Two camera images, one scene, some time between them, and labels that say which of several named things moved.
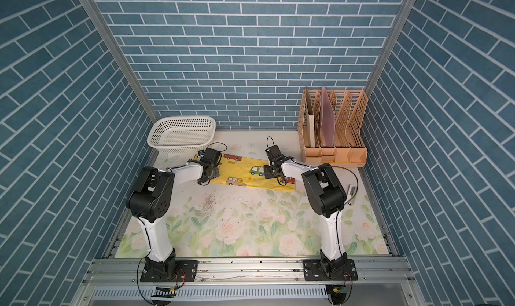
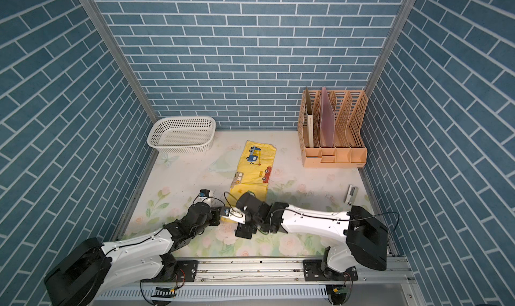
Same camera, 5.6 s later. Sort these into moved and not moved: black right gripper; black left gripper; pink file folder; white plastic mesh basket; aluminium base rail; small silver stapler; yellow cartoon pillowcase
Moved: black left gripper; yellow cartoon pillowcase; black right gripper
Not moved: pink file folder; small silver stapler; aluminium base rail; white plastic mesh basket
